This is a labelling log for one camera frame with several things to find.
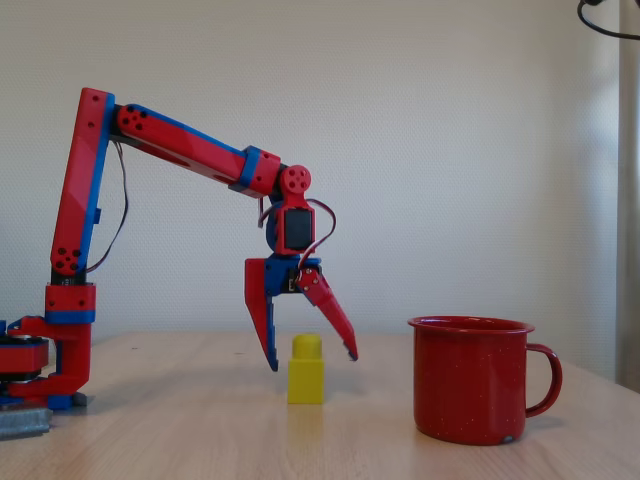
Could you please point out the yellow toy brick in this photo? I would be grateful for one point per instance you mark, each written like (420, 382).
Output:
(306, 380)

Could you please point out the grey metal clamp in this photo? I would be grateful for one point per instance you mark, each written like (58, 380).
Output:
(22, 422)

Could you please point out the red enamel mug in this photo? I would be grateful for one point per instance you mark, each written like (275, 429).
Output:
(470, 380)

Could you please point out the blue gripper, black servo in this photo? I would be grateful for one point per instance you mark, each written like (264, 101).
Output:
(278, 278)

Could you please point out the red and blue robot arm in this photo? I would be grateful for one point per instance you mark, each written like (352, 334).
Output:
(80, 200)

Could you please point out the beige curtain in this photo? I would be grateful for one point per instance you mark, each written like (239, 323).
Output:
(630, 200)

